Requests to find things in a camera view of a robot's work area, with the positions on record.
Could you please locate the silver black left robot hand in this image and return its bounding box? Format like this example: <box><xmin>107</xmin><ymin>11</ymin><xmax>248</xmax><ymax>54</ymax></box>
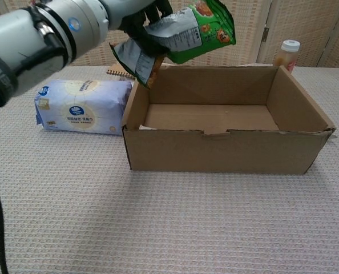
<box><xmin>120</xmin><ymin>0</ymin><xmax>173</xmax><ymax>57</ymax></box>

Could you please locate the green silver snack bag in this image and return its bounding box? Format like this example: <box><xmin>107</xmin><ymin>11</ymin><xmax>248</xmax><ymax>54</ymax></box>
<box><xmin>109</xmin><ymin>0</ymin><xmax>237</xmax><ymax>89</ymax></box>

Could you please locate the lavender tissue pack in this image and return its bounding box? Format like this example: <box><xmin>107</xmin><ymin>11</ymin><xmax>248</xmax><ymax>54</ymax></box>
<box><xmin>34</xmin><ymin>79</ymin><xmax>135</xmax><ymax>136</ymax></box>

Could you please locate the open cardboard box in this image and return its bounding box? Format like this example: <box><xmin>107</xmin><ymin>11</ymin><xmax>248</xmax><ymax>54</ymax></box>
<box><xmin>121</xmin><ymin>63</ymin><xmax>336</xmax><ymax>175</ymax></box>

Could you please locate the brown spiral notebook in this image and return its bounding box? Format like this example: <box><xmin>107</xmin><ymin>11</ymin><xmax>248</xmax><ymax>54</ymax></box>
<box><xmin>106</xmin><ymin>66</ymin><xmax>136</xmax><ymax>80</ymax></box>

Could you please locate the brown drink bottle white cap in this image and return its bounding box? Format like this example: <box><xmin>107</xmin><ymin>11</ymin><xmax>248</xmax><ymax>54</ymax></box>
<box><xmin>273</xmin><ymin>39</ymin><xmax>301</xmax><ymax>75</ymax></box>

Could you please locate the woven folding screen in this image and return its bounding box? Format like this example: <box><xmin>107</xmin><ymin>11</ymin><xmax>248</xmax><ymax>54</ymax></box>
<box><xmin>0</xmin><ymin>0</ymin><xmax>339</xmax><ymax>72</ymax></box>

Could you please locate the beige woven tablecloth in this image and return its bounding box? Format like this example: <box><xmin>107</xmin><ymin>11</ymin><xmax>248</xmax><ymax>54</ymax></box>
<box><xmin>0</xmin><ymin>65</ymin><xmax>339</xmax><ymax>274</ymax></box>

